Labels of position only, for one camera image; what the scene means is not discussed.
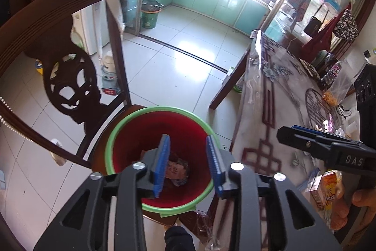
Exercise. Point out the black handbag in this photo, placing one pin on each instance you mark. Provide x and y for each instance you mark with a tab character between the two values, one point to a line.
313	27

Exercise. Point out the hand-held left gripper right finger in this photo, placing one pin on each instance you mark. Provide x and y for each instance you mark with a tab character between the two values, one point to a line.
213	165

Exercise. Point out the black white patterned bag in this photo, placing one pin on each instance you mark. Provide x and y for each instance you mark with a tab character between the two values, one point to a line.
346	24

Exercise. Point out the red bucket with green rim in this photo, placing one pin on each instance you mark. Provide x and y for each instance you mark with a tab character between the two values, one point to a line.
188	133

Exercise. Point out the dark red bag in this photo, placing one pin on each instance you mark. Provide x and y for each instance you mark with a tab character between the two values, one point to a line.
318	42

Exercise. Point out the dark flat packet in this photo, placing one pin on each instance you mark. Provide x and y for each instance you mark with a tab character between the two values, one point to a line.
310	68

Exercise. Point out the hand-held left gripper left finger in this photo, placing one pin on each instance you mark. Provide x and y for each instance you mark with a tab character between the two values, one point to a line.
161	165

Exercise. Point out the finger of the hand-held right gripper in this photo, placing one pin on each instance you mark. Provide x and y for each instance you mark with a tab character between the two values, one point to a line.
305	143
308	130

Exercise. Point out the person's right hand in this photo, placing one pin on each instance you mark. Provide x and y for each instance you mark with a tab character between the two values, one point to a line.
337	209

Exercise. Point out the white pot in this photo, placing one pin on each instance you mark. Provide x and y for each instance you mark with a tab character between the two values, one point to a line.
109	62

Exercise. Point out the clear bag of orange snacks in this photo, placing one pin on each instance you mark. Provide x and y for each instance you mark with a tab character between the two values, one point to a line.
337	92

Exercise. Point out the clear water jug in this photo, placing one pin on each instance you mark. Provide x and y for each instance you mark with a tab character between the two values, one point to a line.
110	83

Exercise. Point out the dark plastic bottle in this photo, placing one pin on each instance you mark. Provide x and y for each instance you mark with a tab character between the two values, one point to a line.
330	74

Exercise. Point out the carved dark wooden chair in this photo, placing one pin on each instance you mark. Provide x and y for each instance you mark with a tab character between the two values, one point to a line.
35	33

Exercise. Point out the dark cloth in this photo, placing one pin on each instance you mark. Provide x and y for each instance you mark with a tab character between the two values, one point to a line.
179	239

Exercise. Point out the pink wrapper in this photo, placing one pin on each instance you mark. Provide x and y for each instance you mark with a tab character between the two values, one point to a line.
176	171

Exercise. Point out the small orange yellow box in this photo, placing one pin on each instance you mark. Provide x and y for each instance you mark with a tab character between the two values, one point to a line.
330	189

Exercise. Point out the green waste bin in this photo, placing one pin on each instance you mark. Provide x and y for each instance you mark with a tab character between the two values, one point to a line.
151	15

